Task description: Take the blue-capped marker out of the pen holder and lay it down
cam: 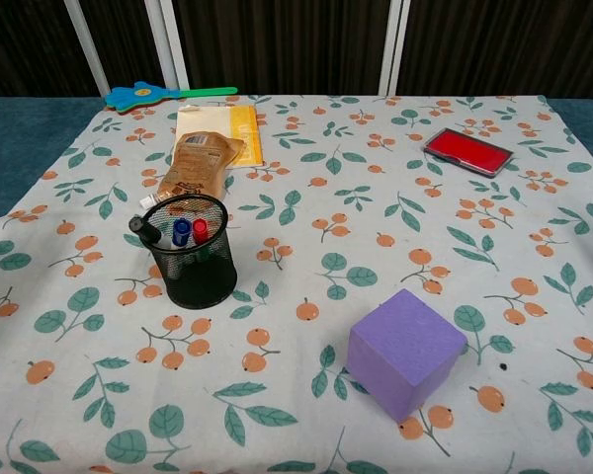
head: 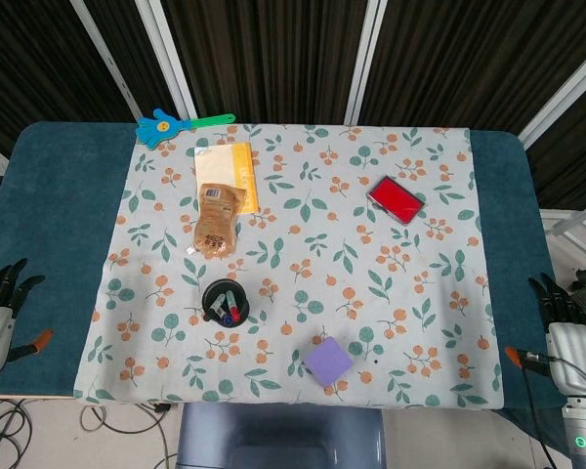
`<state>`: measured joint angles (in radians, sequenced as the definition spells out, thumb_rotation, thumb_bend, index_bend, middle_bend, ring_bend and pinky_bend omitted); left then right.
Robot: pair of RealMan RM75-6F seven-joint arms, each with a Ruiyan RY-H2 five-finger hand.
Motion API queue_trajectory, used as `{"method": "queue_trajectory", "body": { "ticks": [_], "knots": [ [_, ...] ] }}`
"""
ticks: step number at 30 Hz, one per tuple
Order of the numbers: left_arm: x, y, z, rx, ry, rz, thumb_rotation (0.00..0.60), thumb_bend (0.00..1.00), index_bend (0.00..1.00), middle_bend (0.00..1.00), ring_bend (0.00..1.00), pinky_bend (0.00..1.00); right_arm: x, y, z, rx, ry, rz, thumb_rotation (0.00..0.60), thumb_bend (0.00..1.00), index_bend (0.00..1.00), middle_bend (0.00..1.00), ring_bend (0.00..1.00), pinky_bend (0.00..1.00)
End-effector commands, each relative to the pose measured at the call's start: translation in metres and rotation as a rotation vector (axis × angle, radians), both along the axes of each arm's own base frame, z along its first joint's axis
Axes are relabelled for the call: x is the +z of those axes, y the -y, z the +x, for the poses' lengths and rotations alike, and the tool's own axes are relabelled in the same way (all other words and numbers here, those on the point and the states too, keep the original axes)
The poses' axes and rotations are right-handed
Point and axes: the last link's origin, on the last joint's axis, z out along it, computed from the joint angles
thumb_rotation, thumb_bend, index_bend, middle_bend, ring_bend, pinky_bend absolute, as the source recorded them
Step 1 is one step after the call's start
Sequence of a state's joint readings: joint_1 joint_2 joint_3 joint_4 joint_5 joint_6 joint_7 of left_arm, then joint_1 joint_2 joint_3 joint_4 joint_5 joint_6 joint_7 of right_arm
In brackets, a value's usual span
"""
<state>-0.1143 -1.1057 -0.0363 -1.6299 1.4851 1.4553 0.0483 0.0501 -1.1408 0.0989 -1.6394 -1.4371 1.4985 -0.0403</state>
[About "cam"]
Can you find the blue marker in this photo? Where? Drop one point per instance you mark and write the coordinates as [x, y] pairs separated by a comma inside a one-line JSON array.
[[181, 232]]

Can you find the red marker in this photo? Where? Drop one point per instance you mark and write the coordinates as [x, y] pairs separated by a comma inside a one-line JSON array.
[[200, 231]]

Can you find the black mesh pen holder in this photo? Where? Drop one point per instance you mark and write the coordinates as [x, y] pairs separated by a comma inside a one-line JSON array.
[[202, 281]]

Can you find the black marker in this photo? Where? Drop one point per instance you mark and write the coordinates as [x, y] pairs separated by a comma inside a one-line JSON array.
[[141, 226]]

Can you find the floral orange berry tablecloth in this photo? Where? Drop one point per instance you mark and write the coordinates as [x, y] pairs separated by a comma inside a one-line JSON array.
[[326, 237]]

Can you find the yellow paper envelope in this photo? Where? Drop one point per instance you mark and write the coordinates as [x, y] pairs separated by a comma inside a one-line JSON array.
[[242, 128]]

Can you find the brown snack pouch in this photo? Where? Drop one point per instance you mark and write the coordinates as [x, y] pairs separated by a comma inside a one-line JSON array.
[[197, 163]]

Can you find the purple foam cube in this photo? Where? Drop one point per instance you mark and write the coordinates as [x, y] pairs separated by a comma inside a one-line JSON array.
[[405, 345]]

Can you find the red ink stamp pad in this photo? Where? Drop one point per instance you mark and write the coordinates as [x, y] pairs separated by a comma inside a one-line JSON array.
[[467, 150]]

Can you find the blue hand clapper toy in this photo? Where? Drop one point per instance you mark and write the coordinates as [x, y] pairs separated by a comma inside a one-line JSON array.
[[138, 94]]

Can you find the teal table cover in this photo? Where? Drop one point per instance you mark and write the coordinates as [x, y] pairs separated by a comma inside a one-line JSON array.
[[25, 133]]

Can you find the white partition post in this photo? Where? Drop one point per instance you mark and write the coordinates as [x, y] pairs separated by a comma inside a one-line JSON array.
[[173, 49], [393, 49], [86, 49]]

